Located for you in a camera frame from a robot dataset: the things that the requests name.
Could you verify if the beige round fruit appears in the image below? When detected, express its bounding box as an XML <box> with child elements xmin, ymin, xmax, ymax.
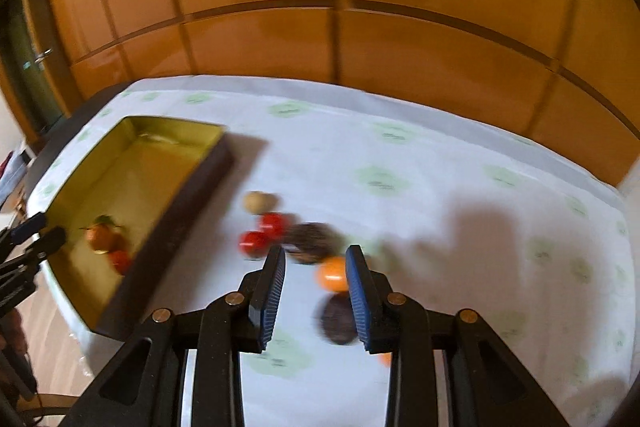
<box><xmin>243</xmin><ymin>191</ymin><xmax>278</xmax><ymax>216</ymax></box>

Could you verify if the dark brown round fruit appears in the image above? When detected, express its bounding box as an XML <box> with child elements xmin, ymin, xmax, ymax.
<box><xmin>317</xmin><ymin>293</ymin><xmax>358</xmax><ymax>346</ymax></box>

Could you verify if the orange fruit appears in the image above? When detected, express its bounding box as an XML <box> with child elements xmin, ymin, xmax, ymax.
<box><xmin>316</xmin><ymin>256</ymin><xmax>348</xmax><ymax>294</ymax></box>

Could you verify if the orange with green leaf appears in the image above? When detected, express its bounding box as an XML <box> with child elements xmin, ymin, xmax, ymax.
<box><xmin>82</xmin><ymin>215</ymin><xmax>120</xmax><ymax>255</ymax></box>

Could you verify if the small red cherry tomato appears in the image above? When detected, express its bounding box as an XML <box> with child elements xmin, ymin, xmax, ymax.
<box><xmin>258</xmin><ymin>212</ymin><xmax>291</xmax><ymax>242</ymax></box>
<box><xmin>238</xmin><ymin>231</ymin><xmax>271</xmax><ymax>259</ymax></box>

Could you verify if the orange tangerine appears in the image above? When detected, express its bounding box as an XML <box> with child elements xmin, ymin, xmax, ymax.
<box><xmin>378</xmin><ymin>352</ymin><xmax>393</xmax><ymax>367</ymax></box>

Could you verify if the red tomato in box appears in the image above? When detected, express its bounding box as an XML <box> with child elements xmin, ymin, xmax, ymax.
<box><xmin>106</xmin><ymin>249</ymin><xmax>132</xmax><ymax>275</ymax></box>

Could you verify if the dark brown avocado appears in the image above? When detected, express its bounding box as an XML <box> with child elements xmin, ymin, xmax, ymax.
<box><xmin>282</xmin><ymin>222</ymin><xmax>342</xmax><ymax>265</ymax></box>

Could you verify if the gold metal tin box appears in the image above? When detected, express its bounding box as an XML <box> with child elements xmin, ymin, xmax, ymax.
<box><xmin>46</xmin><ymin>116</ymin><xmax>235</xmax><ymax>340</ymax></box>

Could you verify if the white green patterned tablecloth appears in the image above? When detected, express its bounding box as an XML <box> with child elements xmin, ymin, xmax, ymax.
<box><xmin>28</xmin><ymin>76</ymin><xmax>636</xmax><ymax>426</ymax></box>

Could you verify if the dark doorway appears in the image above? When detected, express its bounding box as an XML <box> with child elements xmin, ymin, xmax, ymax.
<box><xmin>1</xmin><ymin>0</ymin><xmax>66</xmax><ymax>145</ymax></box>

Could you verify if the wooden panel cabinet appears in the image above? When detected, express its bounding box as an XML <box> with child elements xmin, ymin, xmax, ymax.
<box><xmin>25</xmin><ymin>0</ymin><xmax>639</xmax><ymax>184</ymax></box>

